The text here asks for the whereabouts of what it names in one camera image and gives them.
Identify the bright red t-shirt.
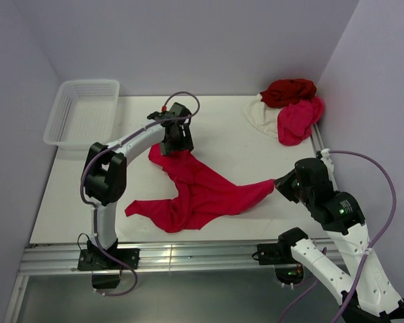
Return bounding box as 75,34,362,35
125,144,275,234

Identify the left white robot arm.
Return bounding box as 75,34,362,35
79,102,193,269

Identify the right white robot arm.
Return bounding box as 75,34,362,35
275,149,404,322

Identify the pink t-shirt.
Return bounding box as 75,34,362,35
277,97,325,146

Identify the white t-shirt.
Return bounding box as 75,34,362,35
242,94,281,139

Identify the white plastic mesh basket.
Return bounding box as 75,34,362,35
43,79,120,150

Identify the dark red t-shirt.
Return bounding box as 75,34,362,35
260,79,316,108

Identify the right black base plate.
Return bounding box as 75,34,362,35
255,242,285,265

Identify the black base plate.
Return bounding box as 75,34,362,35
255,242,285,265
77,248,140,271

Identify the aluminium mounting rail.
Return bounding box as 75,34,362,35
18,238,354,277

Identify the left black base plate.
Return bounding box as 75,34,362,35
77,248,140,271

